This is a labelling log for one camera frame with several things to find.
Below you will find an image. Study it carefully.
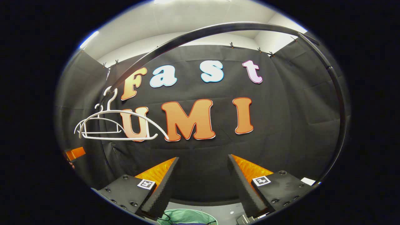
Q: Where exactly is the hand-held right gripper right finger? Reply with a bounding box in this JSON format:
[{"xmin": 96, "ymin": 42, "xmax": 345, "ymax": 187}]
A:
[{"xmin": 227, "ymin": 154, "xmax": 313, "ymax": 219}]

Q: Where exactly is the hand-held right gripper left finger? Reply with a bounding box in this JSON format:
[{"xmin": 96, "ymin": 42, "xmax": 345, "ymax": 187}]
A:
[{"xmin": 97, "ymin": 157, "xmax": 180, "ymax": 219}]

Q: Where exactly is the green laundry hamper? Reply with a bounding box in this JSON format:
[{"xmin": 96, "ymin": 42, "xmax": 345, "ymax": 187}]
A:
[{"xmin": 156, "ymin": 209, "xmax": 218, "ymax": 225}]

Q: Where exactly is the white clothes hanger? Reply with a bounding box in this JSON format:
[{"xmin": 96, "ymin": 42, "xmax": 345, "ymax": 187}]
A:
[
  {"xmin": 74, "ymin": 103, "xmax": 123, "ymax": 135},
  {"xmin": 78, "ymin": 86, "xmax": 169, "ymax": 141}
]

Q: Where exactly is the black backdrop cloth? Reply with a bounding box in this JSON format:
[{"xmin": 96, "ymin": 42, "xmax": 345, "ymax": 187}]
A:
[{"xmin": 55, "ymin": 31, "xmax": 350, "ymax": 207}]

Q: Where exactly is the row of black backdrop clips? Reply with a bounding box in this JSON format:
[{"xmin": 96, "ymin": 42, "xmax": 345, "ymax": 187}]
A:
[{"xmin": 102, "ymin": 36, "xmax": 297, "ymax": 68}]

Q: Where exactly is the black clothes rail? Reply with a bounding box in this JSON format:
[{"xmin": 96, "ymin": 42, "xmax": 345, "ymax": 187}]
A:
[{"xmin": 103, "ymin": 21, "xmax": 348, "ymax": 186}]

